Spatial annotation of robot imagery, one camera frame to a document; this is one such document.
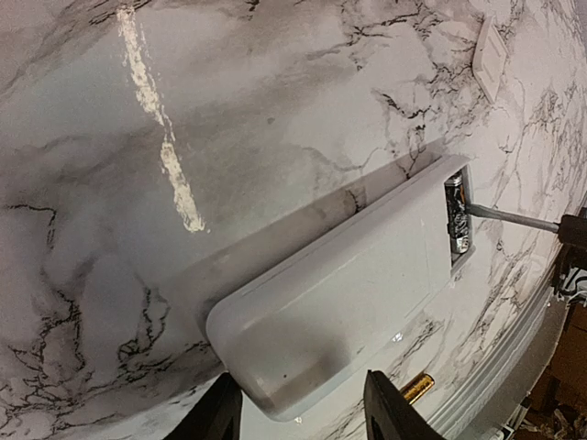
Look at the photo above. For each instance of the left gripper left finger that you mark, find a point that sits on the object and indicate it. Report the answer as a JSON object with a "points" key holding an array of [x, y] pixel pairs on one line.
{"points": [[216, 416]]}

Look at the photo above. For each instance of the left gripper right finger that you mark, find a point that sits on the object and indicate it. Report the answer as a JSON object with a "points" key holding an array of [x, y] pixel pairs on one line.
{"points": [[388, 415]]}

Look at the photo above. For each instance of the gold battery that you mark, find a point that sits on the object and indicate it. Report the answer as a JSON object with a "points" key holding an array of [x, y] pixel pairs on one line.
{"points": [[417, 387]]}

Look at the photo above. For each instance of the white remote control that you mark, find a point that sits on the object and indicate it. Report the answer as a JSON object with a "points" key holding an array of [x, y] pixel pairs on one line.
{"points": [[293, 335]]}

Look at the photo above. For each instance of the yellow handled screwdriver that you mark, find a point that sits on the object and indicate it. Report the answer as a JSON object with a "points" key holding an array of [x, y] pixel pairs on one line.
{"points": [[527, 222]]}

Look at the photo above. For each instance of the white battery cover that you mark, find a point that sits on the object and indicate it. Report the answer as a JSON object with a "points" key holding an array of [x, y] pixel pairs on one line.
{"points": [[489, 59]]}

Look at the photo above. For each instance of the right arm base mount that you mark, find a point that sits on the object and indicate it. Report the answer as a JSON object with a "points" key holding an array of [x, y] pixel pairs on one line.
{"points": [[569, 279]]}

